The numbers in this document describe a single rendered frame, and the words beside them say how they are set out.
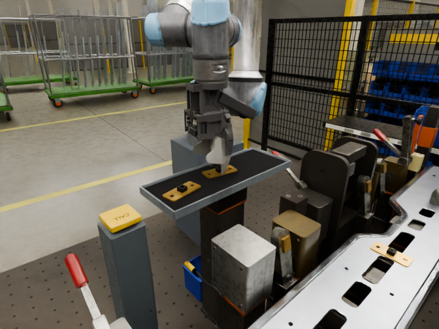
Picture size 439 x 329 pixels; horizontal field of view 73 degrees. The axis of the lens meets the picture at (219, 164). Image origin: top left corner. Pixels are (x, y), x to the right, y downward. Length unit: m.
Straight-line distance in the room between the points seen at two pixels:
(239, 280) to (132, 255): 0.21
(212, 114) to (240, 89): 0.37
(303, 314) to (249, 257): 0.15
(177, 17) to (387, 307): 0.73
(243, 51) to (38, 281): 1.03
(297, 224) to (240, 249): 0.19
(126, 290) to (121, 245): 0.11
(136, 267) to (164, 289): 0.45
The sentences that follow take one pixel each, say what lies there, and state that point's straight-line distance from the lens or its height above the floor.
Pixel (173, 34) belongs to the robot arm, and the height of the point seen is 1.47.
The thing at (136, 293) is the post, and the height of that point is 0.99.
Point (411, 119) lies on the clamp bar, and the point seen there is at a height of 1.21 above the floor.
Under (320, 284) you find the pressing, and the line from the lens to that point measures 0.69.
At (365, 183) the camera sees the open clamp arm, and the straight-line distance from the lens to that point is 0.92.
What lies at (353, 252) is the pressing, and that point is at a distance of 0.79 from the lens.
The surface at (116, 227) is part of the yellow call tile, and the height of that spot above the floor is 1.16.
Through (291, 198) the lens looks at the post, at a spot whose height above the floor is 1.10.
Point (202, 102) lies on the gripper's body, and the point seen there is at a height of 1.34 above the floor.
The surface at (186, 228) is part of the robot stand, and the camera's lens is 1.25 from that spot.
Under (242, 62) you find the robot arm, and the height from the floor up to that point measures 1.38.
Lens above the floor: 1.48
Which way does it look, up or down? 24 degrees down
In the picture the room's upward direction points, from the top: straight up
